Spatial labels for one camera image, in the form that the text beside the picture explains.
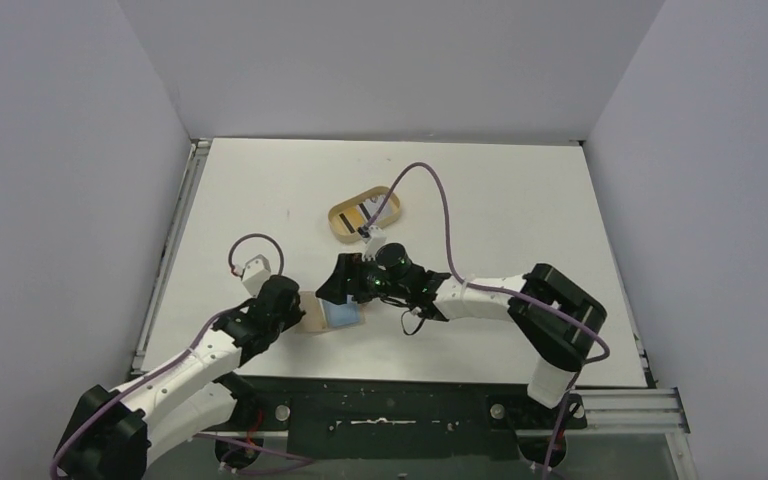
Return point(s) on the grey card with black stripe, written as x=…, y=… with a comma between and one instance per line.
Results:
x=376, y=208

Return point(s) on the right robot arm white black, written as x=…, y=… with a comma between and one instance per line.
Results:
x=559, y=319

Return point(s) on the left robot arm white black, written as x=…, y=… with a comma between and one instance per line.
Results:
x=118, y=433

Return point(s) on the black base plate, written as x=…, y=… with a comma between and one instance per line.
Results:
x=362, y=419

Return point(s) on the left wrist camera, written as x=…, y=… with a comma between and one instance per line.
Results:
x=253, y=274

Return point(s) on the beige oval tray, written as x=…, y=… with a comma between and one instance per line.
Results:
x=355, y=200

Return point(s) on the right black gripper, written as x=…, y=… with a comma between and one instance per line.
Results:
x=349, y=281

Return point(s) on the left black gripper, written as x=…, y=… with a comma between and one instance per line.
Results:
x=294, y=315

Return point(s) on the yellow card with black stripe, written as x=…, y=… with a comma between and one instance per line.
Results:
x=350, y=219

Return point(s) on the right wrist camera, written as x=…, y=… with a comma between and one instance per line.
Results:
x=374, y=239

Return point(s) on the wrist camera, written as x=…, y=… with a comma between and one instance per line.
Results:
x=253, y=274
x=374, y=239

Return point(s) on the beige leather card holder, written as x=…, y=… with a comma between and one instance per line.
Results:
x=312, y=321

